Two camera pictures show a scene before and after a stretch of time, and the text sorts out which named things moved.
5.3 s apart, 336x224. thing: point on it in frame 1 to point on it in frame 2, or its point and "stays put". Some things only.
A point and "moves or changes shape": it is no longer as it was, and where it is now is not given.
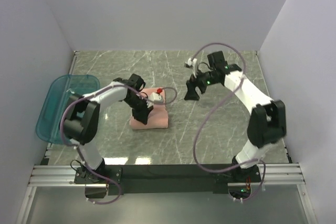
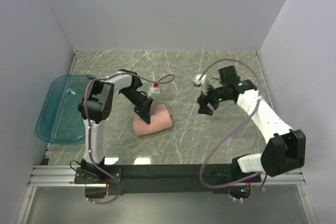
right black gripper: [191, 94] to [203, 108]
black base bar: [154, 179] stays put
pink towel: [158, 118] moves or changes shape
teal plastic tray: [48, 123] stays put
